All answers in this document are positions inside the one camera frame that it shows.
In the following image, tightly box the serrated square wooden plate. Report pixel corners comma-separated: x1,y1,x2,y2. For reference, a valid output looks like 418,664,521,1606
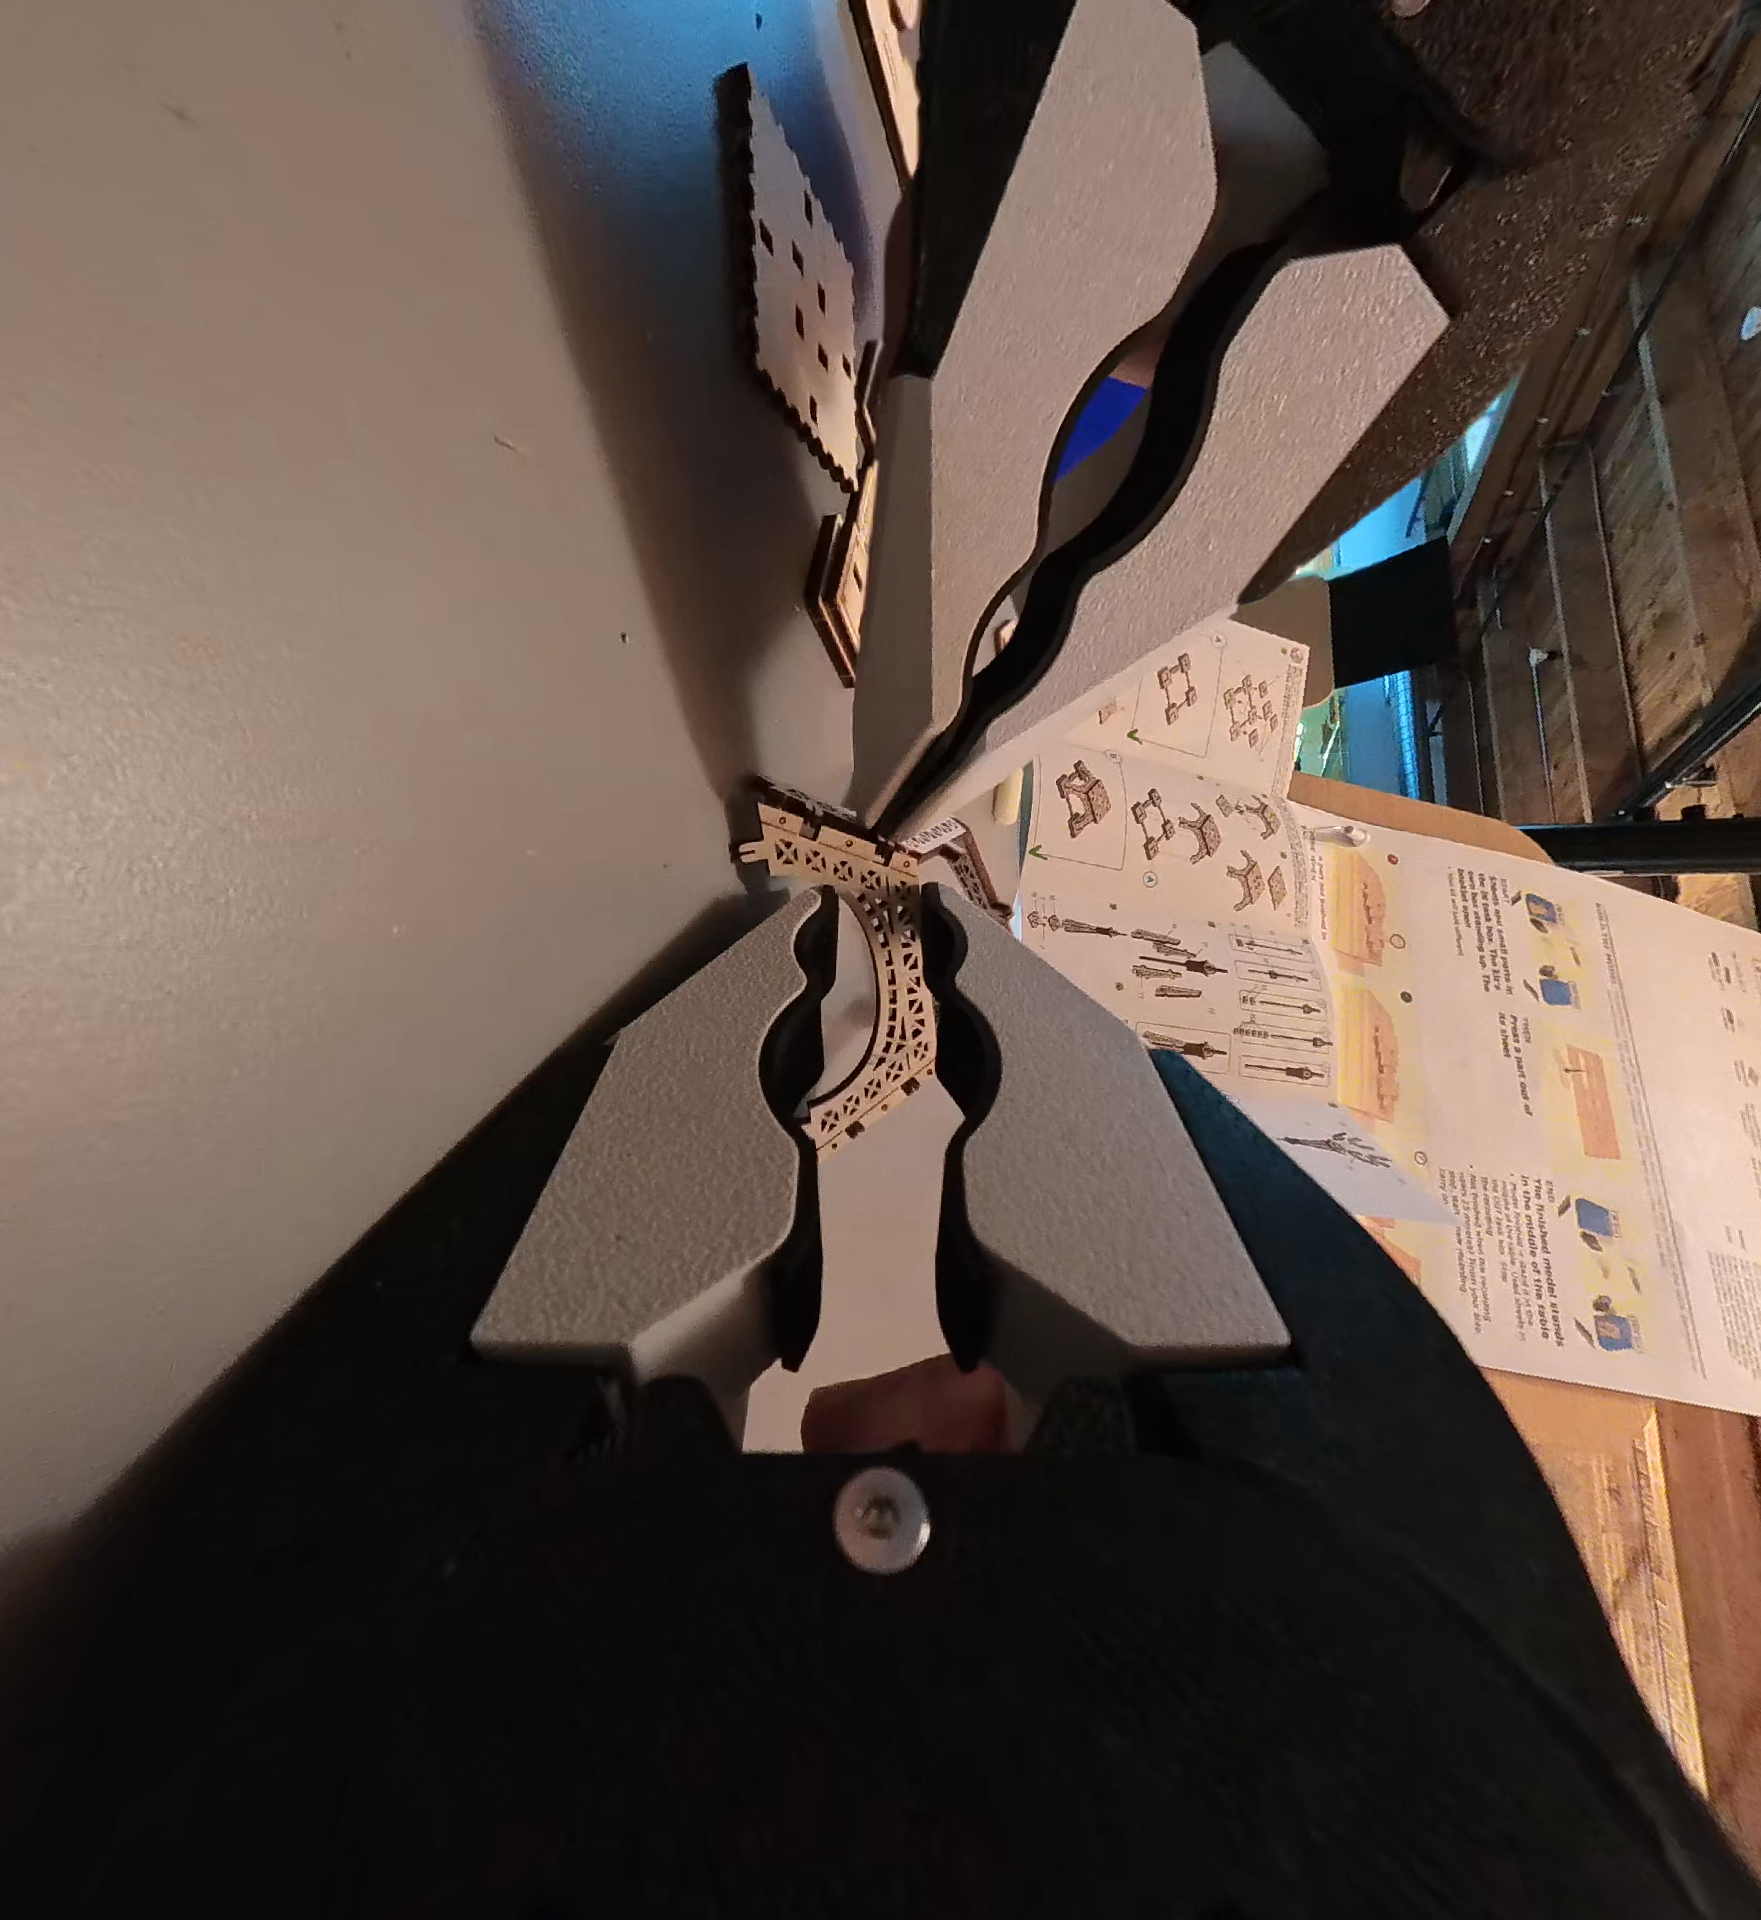
710,60,887,499

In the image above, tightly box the large yellow instruction poster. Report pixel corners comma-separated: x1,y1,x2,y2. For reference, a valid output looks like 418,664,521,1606
1288,772,1670,1787

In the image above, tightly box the wooden lattice arch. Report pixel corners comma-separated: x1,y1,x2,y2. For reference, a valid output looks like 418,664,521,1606
733,800,944,1158

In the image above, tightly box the black ceiling track rail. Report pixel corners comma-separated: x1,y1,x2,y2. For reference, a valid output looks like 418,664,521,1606
1622,605,1761,819

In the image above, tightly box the folded paper instruction sheet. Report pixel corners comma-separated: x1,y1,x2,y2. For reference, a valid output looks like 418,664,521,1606
1013,612,1761,1429

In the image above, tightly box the person's right hand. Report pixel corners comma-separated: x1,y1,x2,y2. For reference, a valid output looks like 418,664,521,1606
797,1356,1017,1453

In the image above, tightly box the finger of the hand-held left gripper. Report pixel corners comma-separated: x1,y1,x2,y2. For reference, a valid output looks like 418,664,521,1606
850,0,1225,832
894,239,1453,838

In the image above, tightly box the grey desk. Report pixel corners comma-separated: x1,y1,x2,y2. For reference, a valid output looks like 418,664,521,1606
0,0,1033,1637

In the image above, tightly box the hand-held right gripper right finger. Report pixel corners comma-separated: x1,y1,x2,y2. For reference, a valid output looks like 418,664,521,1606
920,884,1292,1373

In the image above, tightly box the wooden four-square connector frame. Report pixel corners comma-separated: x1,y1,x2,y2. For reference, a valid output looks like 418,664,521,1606
812,340,890,691

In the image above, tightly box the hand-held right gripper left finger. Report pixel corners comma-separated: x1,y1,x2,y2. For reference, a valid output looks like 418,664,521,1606
468,884,833,1384

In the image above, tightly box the black flat panel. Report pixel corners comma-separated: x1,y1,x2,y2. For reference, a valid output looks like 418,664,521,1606
1327,536,1456,691

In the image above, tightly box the tan chair back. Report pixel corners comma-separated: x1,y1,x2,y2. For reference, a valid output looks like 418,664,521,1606
1237,577,1342,711

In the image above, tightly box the wooden sheet with arch cutouts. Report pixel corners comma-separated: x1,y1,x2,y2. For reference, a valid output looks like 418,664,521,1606
847,0,931,188

